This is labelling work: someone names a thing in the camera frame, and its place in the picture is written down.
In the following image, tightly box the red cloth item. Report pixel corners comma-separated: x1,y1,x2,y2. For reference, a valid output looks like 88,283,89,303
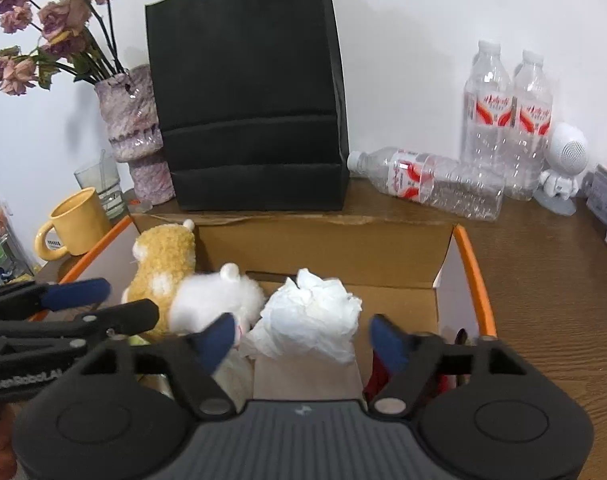
363,350,457,402

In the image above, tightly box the grey purple pouch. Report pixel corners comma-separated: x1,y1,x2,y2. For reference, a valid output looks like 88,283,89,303
586,162,607,226

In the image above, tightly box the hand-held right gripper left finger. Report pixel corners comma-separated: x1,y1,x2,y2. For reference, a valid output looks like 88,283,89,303
78,312,239,418

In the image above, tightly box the standing clear plastic bottle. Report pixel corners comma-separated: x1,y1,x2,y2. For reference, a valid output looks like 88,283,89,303
463,40,513,171
506,50,554,202

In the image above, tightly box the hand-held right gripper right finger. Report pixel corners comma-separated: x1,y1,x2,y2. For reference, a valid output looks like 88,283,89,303
368,314,529,417

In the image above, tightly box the purple textured vase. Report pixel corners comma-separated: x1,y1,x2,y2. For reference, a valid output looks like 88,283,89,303
94,65,177,206

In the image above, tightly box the white plush toy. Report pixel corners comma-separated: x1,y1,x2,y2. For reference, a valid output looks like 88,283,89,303
168,262,267,336

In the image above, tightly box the white robot figurine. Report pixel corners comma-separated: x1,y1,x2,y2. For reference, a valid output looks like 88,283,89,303
533,121,590,217

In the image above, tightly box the clear display rack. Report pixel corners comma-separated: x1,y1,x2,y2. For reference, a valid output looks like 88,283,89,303
0,185,35,287

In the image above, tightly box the yellow plush toy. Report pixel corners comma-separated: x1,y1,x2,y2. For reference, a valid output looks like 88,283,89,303
121,219,199,341

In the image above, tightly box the white tissue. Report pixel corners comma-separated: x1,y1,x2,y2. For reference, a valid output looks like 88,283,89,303
241,268,364,366

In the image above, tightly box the orange cardboard box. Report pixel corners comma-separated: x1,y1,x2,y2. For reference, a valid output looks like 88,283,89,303
31,212,499,406

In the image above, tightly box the clear drinking glass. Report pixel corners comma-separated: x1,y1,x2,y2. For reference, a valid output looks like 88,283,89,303
74,152,124,218

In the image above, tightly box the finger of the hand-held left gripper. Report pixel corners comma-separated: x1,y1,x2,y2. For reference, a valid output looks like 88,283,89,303
0,299,160,348
0,278,110,322

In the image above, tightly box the yellow mug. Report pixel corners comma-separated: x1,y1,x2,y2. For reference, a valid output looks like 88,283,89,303
34,187,115,262

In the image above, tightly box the black paper bag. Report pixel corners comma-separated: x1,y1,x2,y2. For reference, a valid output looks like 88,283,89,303
144,0,351,212

